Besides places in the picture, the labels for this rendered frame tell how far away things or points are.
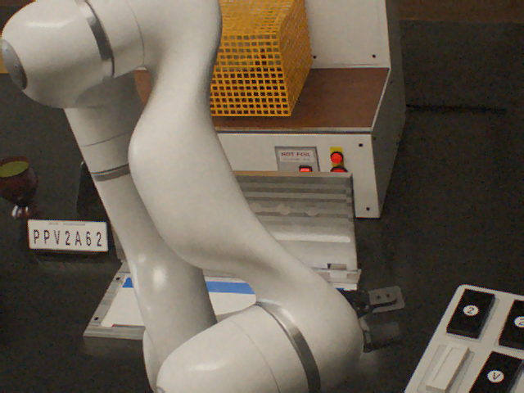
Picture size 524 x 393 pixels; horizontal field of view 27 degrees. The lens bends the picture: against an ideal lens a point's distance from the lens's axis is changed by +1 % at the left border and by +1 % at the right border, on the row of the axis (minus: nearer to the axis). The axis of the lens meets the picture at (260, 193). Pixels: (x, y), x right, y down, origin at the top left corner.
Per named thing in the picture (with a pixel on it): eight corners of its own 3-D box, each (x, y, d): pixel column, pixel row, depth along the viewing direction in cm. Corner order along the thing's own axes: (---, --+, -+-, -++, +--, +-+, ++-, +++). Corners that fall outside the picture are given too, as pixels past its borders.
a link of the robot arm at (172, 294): (157, 166, 117) (252, 405, 125) (161, 137, 133) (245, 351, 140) (80, 195, 117) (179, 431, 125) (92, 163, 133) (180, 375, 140)
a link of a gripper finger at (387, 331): (353, 362, 141) (403, 353, 141) (352, 351, 138) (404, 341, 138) (347, 341, 142) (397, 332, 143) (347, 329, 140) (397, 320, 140)
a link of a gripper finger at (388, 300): (351, 319, 131) (404, 310, 131) (350, 307, 128) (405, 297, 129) (345, 297, 133) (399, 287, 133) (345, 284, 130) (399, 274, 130)
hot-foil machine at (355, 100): (105, 214, 213) (54, 42, 191) (168, 106, 244) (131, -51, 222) (492, 226, 191) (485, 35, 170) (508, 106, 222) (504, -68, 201)
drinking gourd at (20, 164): (-2, 212, 219) (-18, 167, 213) (35, 193, 223) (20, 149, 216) (17, 228, 213) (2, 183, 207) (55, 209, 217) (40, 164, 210)
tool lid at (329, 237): (101, 172, 186) (105, 167, 187) (119, 266, 194) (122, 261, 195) (350, 177, 173) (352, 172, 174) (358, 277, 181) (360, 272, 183)
